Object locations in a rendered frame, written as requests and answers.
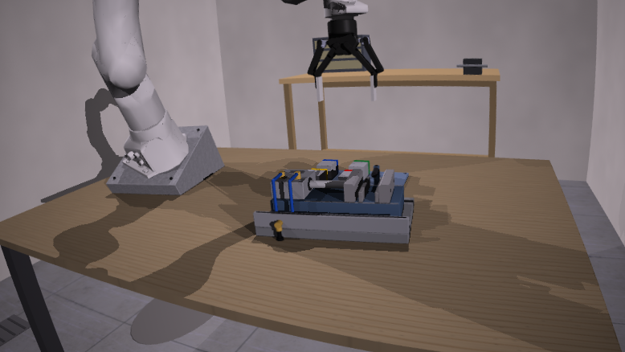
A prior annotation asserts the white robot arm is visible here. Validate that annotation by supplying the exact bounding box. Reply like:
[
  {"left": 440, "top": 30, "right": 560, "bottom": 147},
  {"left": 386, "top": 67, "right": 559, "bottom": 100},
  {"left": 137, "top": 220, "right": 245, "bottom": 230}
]
[{"left": 92, "top": 0, "right": 368, "bottom": 178}]

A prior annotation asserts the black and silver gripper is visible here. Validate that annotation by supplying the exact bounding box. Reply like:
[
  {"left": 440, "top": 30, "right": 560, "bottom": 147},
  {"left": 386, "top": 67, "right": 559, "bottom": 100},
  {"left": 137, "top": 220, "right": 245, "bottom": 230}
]
[{"left": 308, "top": 19, "right": 384, "bottom": 101}]

